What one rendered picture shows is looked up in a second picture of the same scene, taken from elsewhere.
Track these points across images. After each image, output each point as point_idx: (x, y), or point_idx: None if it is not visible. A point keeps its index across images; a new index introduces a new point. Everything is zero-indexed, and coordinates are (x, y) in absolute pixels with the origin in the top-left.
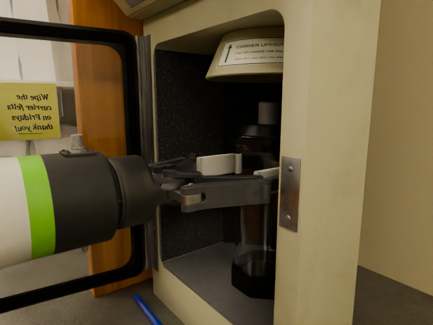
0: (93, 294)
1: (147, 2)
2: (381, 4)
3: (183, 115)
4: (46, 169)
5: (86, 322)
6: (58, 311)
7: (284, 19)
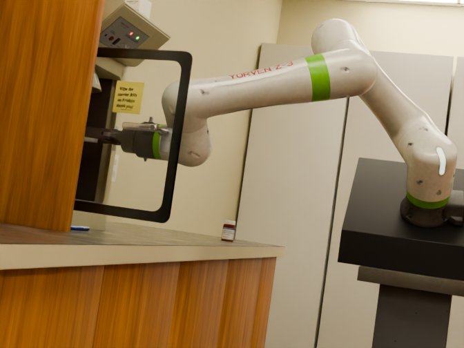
0: (68, 230)
1: (101, 44)
2: None
3: None
4: None
5: (92, 234)
6: (93, 235)
7: None
